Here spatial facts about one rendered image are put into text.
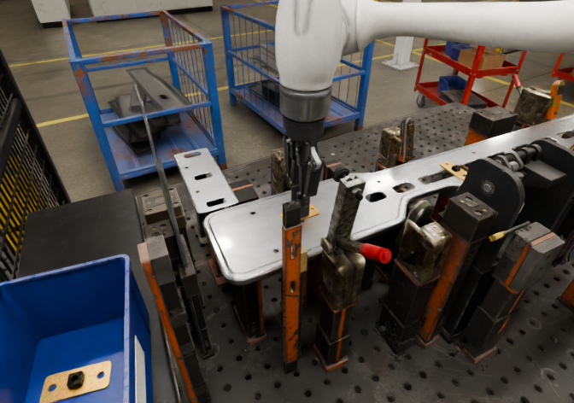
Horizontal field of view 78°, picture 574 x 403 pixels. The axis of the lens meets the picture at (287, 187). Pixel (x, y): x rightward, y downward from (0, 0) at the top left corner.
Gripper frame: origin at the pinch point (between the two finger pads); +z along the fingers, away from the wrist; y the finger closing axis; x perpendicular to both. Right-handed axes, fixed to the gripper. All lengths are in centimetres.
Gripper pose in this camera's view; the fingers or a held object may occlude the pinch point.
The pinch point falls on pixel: (300, 201)
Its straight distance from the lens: 76.3
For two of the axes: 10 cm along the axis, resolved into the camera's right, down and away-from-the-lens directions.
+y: -4.3, -5.4, 7.2
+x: -9.0, 2.4, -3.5
